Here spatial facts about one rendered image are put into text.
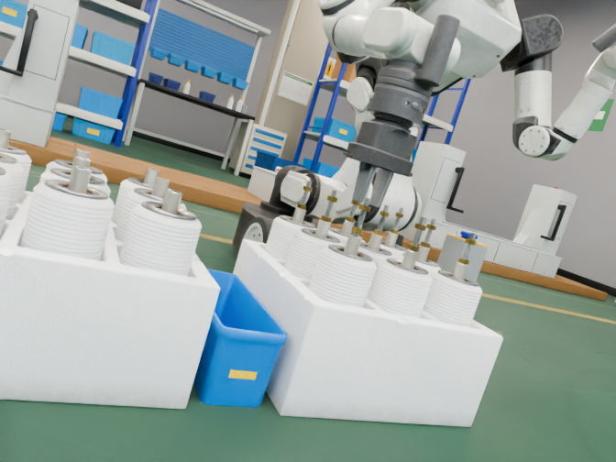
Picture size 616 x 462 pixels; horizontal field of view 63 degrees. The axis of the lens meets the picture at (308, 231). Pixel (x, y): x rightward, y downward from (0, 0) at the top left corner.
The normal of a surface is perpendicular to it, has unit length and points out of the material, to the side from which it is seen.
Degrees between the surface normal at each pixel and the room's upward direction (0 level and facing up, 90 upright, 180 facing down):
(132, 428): 0
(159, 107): 90
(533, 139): 98
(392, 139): 90
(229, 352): 92
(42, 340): 90
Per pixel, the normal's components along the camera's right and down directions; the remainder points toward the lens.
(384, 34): -0.82, -0.18
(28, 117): 0.41, 0.24
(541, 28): 0.16, 0.01
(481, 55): 0.00, 0.89
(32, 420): 0.29, -0.95
